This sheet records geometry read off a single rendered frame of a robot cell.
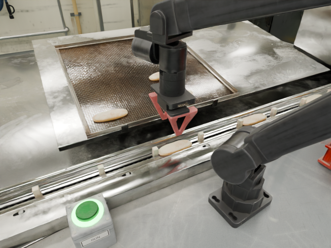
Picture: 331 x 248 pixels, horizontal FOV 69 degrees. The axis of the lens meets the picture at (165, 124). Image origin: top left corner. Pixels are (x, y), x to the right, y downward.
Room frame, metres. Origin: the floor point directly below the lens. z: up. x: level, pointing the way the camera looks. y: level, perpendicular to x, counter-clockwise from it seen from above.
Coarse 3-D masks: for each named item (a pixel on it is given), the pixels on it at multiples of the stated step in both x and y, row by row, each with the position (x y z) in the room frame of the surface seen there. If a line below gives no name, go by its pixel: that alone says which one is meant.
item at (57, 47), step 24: (72, 48) 0.93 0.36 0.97; (120, 48) 0.96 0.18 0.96; (96, 72) 0.78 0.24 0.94; (144, 72) 0.80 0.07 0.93; (192, 72) 0.82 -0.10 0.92; (216, 72) 0.82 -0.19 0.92; (72, 96) 0.62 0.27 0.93; (96, 96) 0.65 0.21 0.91; (120, 96) 0.66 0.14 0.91; (144, 96) 0.67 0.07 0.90; (144, 120) 0.55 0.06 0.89
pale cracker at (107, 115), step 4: (104, 112) 0.57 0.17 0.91; (108, 112) 0.57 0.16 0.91; (112, 112) 0.57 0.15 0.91; (116, 112) 0.57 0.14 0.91; (120, 112) 0.57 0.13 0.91; (124, 112) 0.58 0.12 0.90; (96, 116) 0.55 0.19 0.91; (100, 116) 0.55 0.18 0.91; (104, 116) 0.55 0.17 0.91; (108, 116) 0.55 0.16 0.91; (112, 116) 0.56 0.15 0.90; (116, 116) 0.56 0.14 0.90; (120, 116) 0.56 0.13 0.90; (96, 120) 0.54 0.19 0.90; (100, 120) 0.54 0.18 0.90; (104, 120) 0.54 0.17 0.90; (108, 120) 0.55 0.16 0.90
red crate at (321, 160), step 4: (328, 148) 0.45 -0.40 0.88; (328, 152) 0.45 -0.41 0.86; (324, 156) 0.46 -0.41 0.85; (328, 156) 0.45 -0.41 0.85; (320, 160) 0.46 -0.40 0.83; (324, 160) 0.45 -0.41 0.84; (328, 160) 0.45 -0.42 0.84; (324, 164) 0.45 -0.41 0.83; (328, 164) 0.44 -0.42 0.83; (328, 168) 0.44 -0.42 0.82
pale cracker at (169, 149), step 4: (180, 140) 0.51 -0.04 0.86; (184, 140) 0.51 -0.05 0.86; (188, 140) 0.51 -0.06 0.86; (168, 144) 0.49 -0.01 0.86; (172, 144) 0.49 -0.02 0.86; (176, 144) 0.49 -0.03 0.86; (180, 144) 0.49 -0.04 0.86; (184, 144) 0.49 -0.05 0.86; (188, 144) 0.49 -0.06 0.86; (160, 148) 0.48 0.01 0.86; (164, 148) 0.47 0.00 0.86; (168, 148) 0.47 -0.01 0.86; (172, 148) 0.47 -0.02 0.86; (176, 148) 0.47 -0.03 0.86; (180, 148) 0.48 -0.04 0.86; (184, 148) 0.48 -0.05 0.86; (160, 152) 0.46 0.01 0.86; (164, 152) 0.46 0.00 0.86; (168, 152) 0.46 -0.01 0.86; (172, 152) 0.46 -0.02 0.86; (176, 152) 0.47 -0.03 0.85
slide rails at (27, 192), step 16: (304, 96) 0.77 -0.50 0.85; (288, 112) 0.66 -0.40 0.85; (208, 128) 0.57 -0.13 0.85; (224, 128) 0.58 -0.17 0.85; (160, 144) 0.50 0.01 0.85; (192, 144) 0.50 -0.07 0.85; (112, 160) 0.44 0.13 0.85; (128, 160) 0.44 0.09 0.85; (144, 160) 0.44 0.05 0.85; (64, 176) 0.39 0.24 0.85; (80, 176) 0.39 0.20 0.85; (16, 192) 0.34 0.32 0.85; (32, 192) 0.34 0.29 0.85; (16, 208) 0.30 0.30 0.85
